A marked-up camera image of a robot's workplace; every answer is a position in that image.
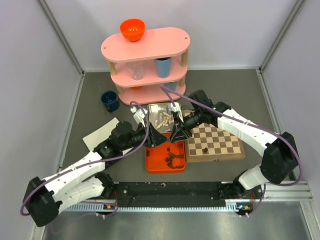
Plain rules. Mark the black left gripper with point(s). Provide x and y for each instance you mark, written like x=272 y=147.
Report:
x=156 y=138

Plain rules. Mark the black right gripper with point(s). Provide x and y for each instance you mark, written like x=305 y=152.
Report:
x=179 y=134

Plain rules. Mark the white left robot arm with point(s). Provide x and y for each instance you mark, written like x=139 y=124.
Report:
x=46 y=198

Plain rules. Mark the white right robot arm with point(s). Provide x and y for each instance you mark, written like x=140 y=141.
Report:
x=278 y=151

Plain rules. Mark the wooden chess board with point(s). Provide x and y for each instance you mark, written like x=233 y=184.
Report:
x=221 y=144

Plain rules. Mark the orange tin box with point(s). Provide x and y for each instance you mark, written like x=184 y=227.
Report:
x=166 y=158

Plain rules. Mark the blue cup bottom shelf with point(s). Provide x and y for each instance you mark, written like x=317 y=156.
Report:
x=171 y=85

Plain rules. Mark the blue cup shelf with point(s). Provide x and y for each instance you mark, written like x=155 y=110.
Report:
x=171 y=85
x=163 y=66

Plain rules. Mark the dark blue mug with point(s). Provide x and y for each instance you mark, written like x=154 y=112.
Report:
x=110 y=101

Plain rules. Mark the pink three-tier shelf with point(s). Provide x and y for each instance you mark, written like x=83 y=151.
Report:
x=155 y=44

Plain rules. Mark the white paper sheet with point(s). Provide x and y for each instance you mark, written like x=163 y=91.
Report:
x=101 y=134

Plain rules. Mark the blue cup middle shelf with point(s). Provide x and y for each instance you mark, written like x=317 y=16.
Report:
x=163 y=66

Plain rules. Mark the clear glass cup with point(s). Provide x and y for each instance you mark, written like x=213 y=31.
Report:
x=137 y=69

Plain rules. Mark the orange bowl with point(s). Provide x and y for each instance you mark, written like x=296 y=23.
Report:
x=133 y=29

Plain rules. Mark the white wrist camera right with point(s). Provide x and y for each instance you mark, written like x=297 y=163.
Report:
x=174 y=107

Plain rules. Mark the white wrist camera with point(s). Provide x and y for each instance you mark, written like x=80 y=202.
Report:
x=174 y=107
x=139 y=114

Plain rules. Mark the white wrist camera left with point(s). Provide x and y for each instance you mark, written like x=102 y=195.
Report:
x=139 y=114

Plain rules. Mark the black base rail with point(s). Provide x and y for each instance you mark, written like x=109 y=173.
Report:
x=177 y=194

